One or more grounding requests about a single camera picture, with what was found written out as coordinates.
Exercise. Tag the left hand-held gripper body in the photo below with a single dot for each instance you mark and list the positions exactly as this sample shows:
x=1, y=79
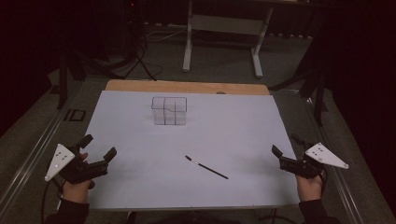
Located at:
x=79, y=171

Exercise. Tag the person's right hand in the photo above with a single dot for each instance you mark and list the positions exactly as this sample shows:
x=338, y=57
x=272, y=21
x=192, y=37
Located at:
x=308, y=188

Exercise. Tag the metal floor rail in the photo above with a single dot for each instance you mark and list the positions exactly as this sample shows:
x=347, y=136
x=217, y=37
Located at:
x=37, y=146
x=337, y=183

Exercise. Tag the black floor plate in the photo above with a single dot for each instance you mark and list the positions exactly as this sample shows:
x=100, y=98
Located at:
x=74, y=115

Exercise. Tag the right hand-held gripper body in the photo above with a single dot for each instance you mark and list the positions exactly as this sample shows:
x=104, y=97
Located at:
x=299, y=168

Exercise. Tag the thin black brush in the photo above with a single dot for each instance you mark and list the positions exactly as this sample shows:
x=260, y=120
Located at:
x=207, y=168

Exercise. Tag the white table sheet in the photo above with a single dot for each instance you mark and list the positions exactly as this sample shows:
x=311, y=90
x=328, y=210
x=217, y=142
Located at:
x=233, y=130

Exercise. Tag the black metal stand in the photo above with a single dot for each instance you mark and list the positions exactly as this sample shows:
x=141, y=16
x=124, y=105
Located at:
x=63, y=87
x=319, y=102

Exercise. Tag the person's left hand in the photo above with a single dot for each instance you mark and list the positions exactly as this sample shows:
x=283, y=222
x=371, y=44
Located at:
x=76, y=191

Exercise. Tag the white metal desk frame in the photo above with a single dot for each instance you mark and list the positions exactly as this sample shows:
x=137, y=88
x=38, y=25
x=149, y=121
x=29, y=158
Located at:
x=224, y=25

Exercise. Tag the black tripod stand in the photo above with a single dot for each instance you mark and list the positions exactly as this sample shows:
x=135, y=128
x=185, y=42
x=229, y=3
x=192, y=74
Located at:
x=146, y=70

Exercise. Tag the clear acrylic organizer box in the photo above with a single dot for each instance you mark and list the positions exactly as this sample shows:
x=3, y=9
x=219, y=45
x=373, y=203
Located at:
x=169, y=110

